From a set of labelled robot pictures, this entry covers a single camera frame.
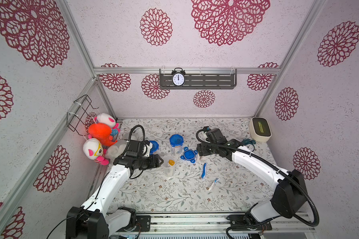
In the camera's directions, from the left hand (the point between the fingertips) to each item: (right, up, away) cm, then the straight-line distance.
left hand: (158, 163), depth 81 cm
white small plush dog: (-26, +6, +6) cm, 27 cm away
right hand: (+24, +9, +3) cm, 26 cm away
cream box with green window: (+69, +19, +25) cm, 76 cm away
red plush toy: (-35, +16, +8) cm, 39 cm away
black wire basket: (-40, +25, -6) cm, 48 cm away
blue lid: (+9, +12, +13) cm, 20 cm away
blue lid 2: (+18, +2, +19) cm, 26 cm away
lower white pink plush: (-35, +7, -2) cm, 35 cm away
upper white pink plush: (-35, +25, +13) cm, 45 cm away
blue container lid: (-3, +8, +6) cm, 10 cm away
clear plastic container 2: (+6, -2, +3) cm, 6 cm away
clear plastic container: (+10, +5, +13) cm, 17 cm away
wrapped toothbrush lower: (+31, -13, +4) cm, 34 cm away
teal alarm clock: (+57, +9, +16) cm, 60 cm away
